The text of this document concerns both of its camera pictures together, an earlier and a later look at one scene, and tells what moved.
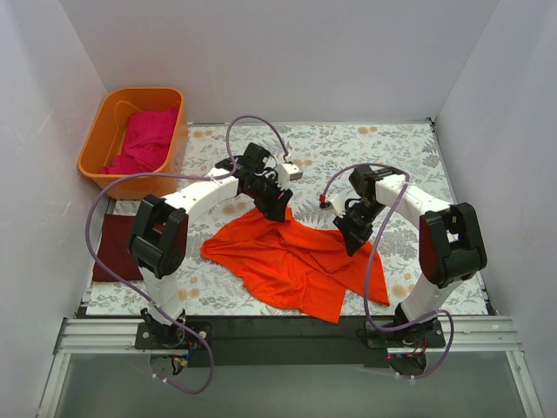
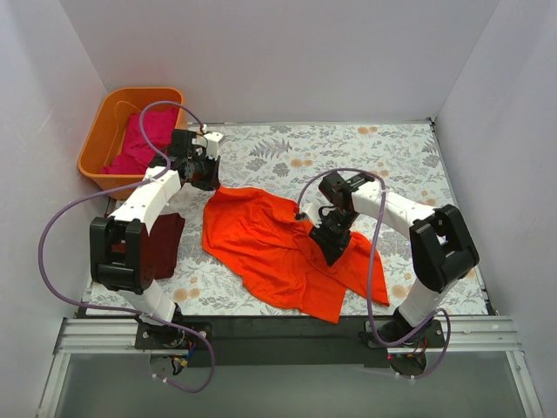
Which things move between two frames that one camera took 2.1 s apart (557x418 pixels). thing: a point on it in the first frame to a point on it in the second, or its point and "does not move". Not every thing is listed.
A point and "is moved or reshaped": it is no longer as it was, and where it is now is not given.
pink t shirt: (148, 138) does not move
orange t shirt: (291, 266) is moved or reshaped
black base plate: (286, 340) does not move
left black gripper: (270, 198) to (207, 175)
